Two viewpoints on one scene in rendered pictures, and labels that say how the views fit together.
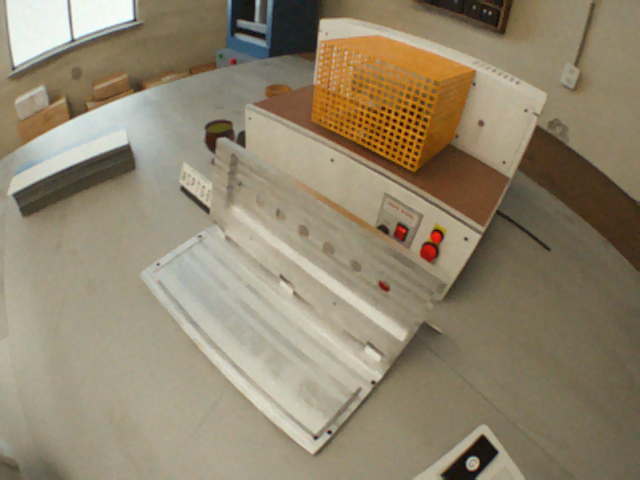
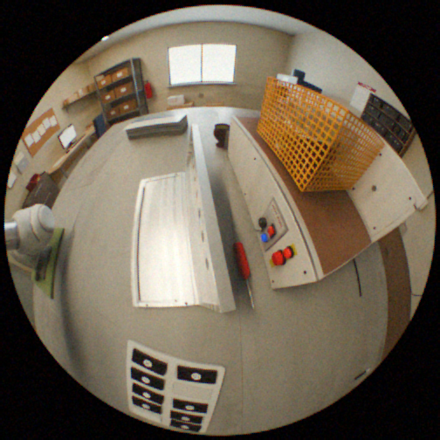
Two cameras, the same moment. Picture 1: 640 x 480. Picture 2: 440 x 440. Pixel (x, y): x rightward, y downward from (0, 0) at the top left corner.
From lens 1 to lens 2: 0.31 m
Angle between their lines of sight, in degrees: 27
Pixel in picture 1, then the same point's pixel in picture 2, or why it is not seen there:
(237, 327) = (153, 227)
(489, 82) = (392, 159)
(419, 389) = (210, 326)
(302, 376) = (157, 271)
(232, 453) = (114, 278)
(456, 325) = (268, 309)
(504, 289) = (318, 305)
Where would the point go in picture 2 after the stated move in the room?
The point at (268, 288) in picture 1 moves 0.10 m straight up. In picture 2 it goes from (181, 216) to (173, 195)
